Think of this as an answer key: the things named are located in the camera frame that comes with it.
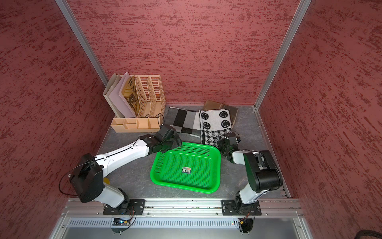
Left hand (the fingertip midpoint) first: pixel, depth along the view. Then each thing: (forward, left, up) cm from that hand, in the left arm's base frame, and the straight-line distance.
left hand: (176, 145), depth 85 cm
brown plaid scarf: (+35, -41, -8) cm, 54 cm away
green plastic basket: (-8, -9, -10) cm, 16 cm away
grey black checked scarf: (+24, -5, -8) cm, 26 cm away
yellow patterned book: (+33, +34, +10) cm, 48 cm away
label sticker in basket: (-11, -6, -10) cm, 16 cm away
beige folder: (+35, +41, +20) cm, 57 cm away
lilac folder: (+23, +37, +7) cm, 45 cm away
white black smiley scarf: (+21, -25, -6) cm, 33 cm away
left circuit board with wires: (-36, +26, -11) cm, 46 cm away
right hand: (+8, -25, -9) cm, 28 cm away
